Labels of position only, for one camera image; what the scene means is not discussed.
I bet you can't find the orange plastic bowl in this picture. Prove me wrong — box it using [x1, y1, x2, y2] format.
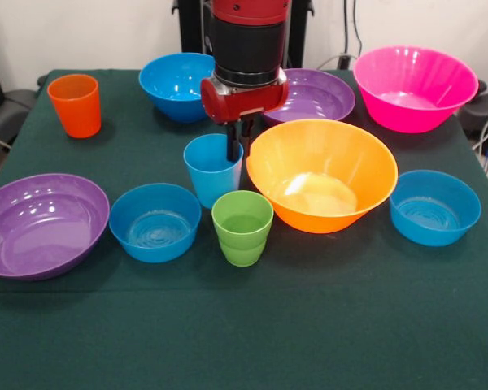
[245, 118, 399, 235]

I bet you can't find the dark green tablecloth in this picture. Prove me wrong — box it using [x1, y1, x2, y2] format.
[0, 68, 488, 390]

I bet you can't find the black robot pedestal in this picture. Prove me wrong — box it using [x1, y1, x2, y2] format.
[172, 0, 315, 70]

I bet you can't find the shallow blue plastic bowl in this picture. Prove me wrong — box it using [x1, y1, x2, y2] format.
[389, 169, 482, 248]
[108, 183, 203, 264]

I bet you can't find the orange plastic cup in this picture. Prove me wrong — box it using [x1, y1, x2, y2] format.
[46, 73, 102, 140]

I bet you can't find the grey cable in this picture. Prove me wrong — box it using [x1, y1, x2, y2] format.
[316, 52, 357, 71]

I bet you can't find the purple plastic bowl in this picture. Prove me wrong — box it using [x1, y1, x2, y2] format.
[0, 173, 111, 282]
[262, 67, 356, 127]

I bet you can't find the pink plastic bowl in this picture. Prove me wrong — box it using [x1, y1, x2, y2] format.
[352, 45, 480, 135]

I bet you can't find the black rounded equipment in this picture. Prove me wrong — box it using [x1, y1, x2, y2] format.
[457, 80, 488, 140]

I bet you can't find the green plastic cup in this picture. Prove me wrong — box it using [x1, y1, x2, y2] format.
[211, 189, 275, 268]

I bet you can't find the light blue plastic cup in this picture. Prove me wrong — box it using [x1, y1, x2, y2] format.
[182, 133, 245, 210]

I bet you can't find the deep blue plastic bowl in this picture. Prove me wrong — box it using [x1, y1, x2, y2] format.
[138, 52, 217, 124]

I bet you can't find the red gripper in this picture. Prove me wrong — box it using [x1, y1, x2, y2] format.
[199, 68, 290, 163]

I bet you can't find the black wall cable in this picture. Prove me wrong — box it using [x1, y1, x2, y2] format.
[342, 0, 349, 56]
[352, 0, 364, 54]

